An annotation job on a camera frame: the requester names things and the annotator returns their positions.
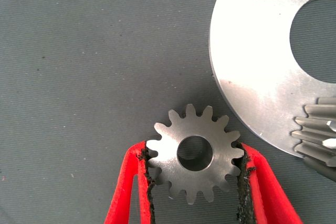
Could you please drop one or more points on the small steel planetary gear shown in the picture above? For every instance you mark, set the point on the small steel planetary gear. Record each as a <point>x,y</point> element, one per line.
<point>315,129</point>
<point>170,161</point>

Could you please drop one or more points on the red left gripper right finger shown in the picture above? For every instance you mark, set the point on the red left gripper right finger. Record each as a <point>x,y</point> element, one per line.
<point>267,187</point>

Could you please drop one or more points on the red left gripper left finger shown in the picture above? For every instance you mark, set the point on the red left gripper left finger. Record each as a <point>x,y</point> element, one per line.
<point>123,182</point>

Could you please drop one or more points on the dark grey table cloth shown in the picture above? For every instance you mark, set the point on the dark grey table cloth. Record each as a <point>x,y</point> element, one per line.
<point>78,51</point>

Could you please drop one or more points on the round metal carrier plate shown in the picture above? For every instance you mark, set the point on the round metal carrier plate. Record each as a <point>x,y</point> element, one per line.
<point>249,51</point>

